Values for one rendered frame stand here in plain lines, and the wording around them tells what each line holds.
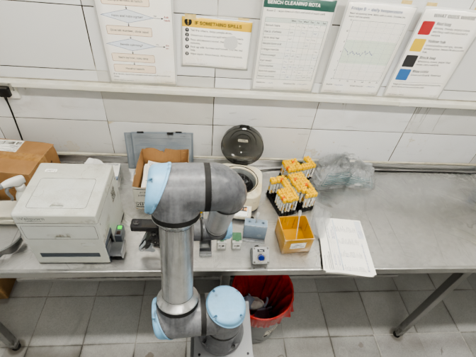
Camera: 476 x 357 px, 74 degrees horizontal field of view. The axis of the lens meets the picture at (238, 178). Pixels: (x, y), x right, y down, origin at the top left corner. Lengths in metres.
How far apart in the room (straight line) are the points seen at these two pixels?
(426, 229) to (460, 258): 0.18
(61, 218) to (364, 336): 1.92
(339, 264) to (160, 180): 0.99
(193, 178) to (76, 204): 0.65
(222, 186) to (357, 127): 1.23
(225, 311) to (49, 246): 0.75
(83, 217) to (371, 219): 1.31
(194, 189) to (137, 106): 1.00
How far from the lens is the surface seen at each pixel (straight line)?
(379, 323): 2.51
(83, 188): 1.31
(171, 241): 0.79
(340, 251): 1.53
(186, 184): 0.70
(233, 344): 1.16
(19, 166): 1.70
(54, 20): 1.57
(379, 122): 1.87
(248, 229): 1.42
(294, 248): 1.45
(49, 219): 1.28
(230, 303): 0.98
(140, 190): 1.50
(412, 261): 1.68
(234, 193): 0.73
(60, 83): 1.65
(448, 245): 1.86
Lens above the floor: 2.06
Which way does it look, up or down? 43 degrees down
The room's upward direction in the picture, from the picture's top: 7 degrees clockwise
